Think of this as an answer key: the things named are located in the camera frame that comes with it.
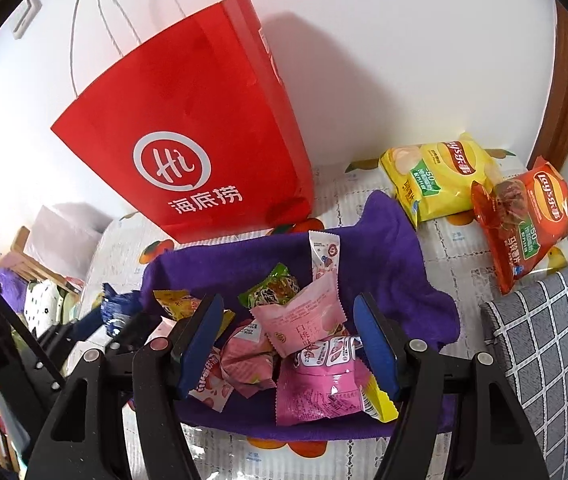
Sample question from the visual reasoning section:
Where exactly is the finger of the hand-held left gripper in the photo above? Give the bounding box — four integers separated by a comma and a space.
105, 312, 165, 358
34, 305, 105, 343

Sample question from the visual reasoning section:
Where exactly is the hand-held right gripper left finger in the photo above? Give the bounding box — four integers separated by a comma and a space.
24, 292, 225, 480

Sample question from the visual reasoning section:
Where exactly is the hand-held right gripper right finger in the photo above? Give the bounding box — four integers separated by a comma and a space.
353, 291, 550, 480

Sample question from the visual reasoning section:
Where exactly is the small pale pink snack packet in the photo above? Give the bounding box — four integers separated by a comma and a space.
149, 317, 179, 346

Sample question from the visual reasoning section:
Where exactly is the blue snack packet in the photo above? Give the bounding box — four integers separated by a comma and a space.
100, 282, 145, 338

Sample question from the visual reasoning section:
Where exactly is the white strawberry print snack packet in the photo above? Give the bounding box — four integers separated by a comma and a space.
186, 350, 229, 411

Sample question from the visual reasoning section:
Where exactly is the yellow triangular snack packet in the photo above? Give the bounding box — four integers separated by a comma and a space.
153, 289, 237, 326

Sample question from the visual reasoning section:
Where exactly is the small yellow snack packet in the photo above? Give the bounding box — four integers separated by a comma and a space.
364, 375, 399, 423

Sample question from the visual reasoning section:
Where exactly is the hot pink snack packet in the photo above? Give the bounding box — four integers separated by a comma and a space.
275, 357, 369, 427

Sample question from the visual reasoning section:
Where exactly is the pale pink pillow snack packet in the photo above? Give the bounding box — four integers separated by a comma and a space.
251, 276, 349, 358

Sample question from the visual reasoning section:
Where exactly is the green triangular snack packet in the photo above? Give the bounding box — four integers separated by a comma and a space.
238, 262, 301, 311

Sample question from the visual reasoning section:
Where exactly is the narrow white pink snack packet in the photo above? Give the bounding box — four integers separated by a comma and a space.
308, 230, 341, 286

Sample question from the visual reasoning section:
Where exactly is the white spotted plush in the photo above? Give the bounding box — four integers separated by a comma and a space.
22, 280, 84, 331

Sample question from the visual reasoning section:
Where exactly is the purple fluffy cloth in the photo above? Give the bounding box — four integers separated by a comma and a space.
0, 267, 29, 313

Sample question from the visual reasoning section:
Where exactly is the white plastic shopping bag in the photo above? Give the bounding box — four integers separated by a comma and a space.
22, 202, 114, 281

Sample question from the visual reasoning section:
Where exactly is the fruit print tablecloth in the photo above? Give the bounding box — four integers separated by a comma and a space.
81, 147, 568, 480

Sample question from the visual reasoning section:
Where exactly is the grey checked cloth pink star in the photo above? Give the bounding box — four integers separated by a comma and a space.
479, 252, 568, 480

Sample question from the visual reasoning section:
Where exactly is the yellow chip bag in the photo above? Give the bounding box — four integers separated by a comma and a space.
379, 131, 504, 230

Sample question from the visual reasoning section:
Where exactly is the orange chip bag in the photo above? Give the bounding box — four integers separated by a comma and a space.
470, 156, 568, 296

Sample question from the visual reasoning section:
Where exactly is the red paper bag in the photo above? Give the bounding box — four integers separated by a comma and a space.
50, 0, 315, 245

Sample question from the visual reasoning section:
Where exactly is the wooden furniture frame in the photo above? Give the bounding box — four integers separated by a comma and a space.
0, 226, 87, 293

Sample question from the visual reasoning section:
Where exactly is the white light switch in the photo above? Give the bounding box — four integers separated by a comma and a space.
12, 0, 43, 40

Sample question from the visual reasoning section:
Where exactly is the brown wooden door frame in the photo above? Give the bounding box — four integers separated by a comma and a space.
526, 0, 568, 171

